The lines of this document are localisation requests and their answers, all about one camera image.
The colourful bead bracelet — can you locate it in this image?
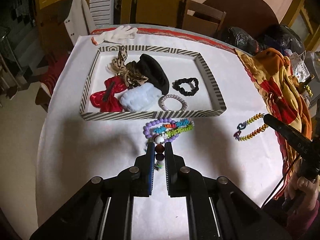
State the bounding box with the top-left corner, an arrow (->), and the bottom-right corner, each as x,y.
143,117 -> 181,172

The neon star bead bracelet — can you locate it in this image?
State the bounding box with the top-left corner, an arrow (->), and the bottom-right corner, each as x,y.
152,117 -> 195,138

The rainbow orange bead necklace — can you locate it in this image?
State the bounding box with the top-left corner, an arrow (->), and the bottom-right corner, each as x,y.
233,112 -> 269,142

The braided pink grey hairband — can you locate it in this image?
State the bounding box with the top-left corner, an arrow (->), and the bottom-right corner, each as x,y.
158,94 -> 188,111

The white fluffy scrunchie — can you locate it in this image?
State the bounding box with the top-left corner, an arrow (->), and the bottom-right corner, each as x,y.
119,82 -> 162,112

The red satin bow clip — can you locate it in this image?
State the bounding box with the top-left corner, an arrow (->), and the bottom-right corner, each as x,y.
89,76 -> 127,112

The black scrunchie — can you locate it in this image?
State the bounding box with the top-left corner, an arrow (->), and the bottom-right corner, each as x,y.
172,77 -> 199,96

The black cloth hair clip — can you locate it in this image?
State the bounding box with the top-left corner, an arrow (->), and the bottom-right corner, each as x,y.
136,54 -> 169,95

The leopard print bow scrunchie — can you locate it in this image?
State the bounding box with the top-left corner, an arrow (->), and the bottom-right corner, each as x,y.
108,46 -> 148,89

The person's right hand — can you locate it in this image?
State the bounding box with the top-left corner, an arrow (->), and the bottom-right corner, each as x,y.
283,158 -> 319,215

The white table cloth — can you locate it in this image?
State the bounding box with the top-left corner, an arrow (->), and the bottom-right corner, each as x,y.
36,34 -> 283,225

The striped tray box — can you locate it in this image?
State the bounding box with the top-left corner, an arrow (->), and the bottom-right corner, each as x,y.
80,45 -> 226,121

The orange red floral blanket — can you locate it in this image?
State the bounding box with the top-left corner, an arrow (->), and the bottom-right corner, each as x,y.
234,48 -> 312,200

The black plastic bag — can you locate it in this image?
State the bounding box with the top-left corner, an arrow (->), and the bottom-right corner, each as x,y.
221,27 -> 260,55

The white cotton glove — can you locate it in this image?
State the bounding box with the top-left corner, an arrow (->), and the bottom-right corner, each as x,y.
91,25 -> 138,46

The wooden chair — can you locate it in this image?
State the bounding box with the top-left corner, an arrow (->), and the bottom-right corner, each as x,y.
181,0 -> 226,37

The white garment on chair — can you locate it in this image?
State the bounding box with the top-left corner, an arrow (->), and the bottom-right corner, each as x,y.
64,0 -> 96,45

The white louvered door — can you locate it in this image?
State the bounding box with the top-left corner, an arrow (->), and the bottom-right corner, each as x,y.
89,0 -> 114,28

